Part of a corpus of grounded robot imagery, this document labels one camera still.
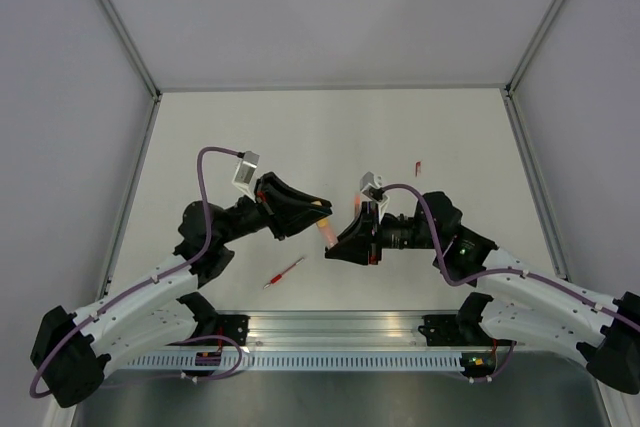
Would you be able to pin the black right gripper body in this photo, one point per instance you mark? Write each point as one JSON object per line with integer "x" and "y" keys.
{"x": 376, "y": 240}

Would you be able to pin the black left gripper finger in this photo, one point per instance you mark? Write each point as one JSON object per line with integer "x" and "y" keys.
{"x": 282, "y": 195}
{"x": 293, "y": 220}

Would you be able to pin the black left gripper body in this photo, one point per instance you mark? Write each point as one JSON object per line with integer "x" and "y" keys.
{"x": 271, "y": 208}

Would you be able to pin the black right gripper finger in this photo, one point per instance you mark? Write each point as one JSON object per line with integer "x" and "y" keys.
{"x": 360, "y": 226}
{"x": 355, "y": 254}

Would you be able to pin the pencil shaped pink pen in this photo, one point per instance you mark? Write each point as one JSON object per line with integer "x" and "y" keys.
{"x": 328, "y": 235}

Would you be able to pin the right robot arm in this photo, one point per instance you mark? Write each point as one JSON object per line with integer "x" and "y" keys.
{"x": 509, "y": 301}

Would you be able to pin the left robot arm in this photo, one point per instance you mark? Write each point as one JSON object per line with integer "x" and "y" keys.
{"x": 74, "y": 352}

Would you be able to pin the red thin pen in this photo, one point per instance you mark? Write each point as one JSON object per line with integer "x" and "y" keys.
{"x": 281, "y": 275}

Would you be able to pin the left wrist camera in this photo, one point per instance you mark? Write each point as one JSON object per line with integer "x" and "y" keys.
{"x": 243, "y": 178}

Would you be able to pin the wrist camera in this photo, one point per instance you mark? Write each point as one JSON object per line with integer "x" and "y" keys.
{"x": 243, "y": 178}
{"x": 371, "y": 187}

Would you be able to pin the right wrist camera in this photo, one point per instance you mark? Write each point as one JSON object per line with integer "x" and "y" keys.
{"x": 371, "y": 187}

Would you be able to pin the aluminium front rail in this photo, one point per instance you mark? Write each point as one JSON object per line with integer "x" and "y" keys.
{"x": 375, "y": 330}

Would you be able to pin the white slotted cable duct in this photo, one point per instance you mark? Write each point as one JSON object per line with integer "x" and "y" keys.
{"x": 298, "y": 361}

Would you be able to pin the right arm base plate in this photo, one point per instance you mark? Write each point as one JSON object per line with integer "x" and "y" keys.
{"x": 449, "y": 330}

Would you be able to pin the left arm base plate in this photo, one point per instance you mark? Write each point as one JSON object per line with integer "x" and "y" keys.
{"x": 233, "y": 326}

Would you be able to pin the right side table rail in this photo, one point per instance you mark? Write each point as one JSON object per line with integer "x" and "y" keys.
{"x": 542, "y": 203}

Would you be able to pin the table rail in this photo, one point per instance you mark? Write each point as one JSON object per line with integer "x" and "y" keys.
{"x": 542, "y": 203}
{"x": 114, "y": 244}

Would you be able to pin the left side table rail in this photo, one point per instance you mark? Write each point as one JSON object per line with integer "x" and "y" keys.
{"x": 114, "y": 244}

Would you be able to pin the left frame post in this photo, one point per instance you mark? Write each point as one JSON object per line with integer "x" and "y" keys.
{"x": 127, "y": 43}

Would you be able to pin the frame post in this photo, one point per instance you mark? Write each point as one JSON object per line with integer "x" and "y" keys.
{"x": 127, "y": 43}
{"x": 539, "y": 36}

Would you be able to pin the right frame post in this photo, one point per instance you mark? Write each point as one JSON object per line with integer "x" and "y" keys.
{"x": 539, "y": 36}

